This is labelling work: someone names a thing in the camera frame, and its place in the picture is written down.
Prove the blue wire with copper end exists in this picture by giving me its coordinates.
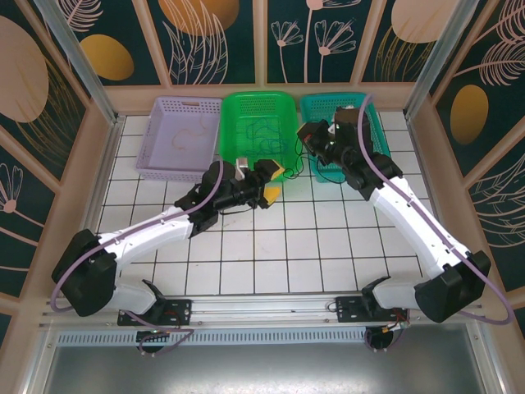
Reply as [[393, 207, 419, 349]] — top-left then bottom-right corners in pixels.
[[245, 118, 284, 144]]

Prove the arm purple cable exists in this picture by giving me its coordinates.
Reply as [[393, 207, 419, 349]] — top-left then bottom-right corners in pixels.
[[355, 92, 517, 353], [49, 159, 225, 358]]

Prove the thin black wire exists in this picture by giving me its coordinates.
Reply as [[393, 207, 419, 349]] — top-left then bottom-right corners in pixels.
[[282, 137, 348, 185]]

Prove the teal perforated plastic basket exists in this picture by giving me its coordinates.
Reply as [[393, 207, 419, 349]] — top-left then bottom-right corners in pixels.
[[299, 92, 390, 185]]

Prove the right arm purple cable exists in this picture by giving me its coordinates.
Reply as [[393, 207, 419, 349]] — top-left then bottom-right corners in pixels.
[[355, 92, 517, 353]]

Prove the black cable connector block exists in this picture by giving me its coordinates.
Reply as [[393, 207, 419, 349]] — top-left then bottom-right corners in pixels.
[[136, 328, 172, 355], [363, 318, 411, 353]]

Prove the green perforated plastic basket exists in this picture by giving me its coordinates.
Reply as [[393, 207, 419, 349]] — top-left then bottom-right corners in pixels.
[[216, 90, 304, 185]]

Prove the long aluminium mounting rail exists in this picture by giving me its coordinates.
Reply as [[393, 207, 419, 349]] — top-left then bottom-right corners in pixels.
[[39, 291, 489, 329]]

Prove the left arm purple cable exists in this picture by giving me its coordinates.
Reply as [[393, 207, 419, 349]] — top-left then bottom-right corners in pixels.
[[49, 159, 225, 358]]

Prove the lilac perforated plastic basket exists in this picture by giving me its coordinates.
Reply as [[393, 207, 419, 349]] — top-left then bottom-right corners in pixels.
[[135, 96, 225, 184]]

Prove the aluminium side rail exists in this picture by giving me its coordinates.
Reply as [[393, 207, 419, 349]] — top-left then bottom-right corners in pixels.
[[64, 115, 126, 297], [404, 114, 483, 293]]

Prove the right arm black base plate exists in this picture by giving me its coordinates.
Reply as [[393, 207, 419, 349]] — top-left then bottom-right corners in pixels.
[[335, 295, 411, 326]]

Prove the aluminium corner post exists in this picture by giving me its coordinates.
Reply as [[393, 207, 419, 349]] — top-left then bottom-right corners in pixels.
[[34, 0, 126, 124], [404, 0, 481, 121]]

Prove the grey metal sheet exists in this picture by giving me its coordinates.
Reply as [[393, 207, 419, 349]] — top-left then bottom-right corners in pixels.
[[24, 343, 508, 394]]

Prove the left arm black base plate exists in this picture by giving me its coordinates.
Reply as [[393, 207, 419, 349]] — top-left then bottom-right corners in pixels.
[[117, 298, 194, 328]]

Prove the slotted grey cable duct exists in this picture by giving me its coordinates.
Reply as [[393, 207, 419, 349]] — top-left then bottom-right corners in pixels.
[[52, 330, 473, 346]]

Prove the thin orange wire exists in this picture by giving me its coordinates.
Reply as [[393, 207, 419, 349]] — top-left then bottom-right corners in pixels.
[[171, 117, 210, 149]]

